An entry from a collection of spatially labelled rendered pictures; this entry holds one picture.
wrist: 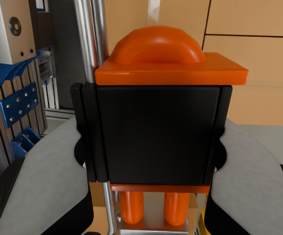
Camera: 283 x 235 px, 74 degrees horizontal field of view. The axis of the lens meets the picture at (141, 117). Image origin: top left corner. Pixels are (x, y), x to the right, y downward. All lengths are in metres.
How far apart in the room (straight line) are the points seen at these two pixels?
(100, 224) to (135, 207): 0.62
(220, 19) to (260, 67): 0.27
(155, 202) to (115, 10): 0.72
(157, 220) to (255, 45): 0.82
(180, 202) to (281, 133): 1.81
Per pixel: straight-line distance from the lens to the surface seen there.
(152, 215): 0.20
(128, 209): 0.18
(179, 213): 0.18
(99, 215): 0.76
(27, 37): 0.50
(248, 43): 0.91
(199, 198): 1.26
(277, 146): 2.02
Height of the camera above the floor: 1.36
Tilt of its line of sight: 61 degrees down
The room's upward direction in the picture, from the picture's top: 175 degrees counter-clockwise
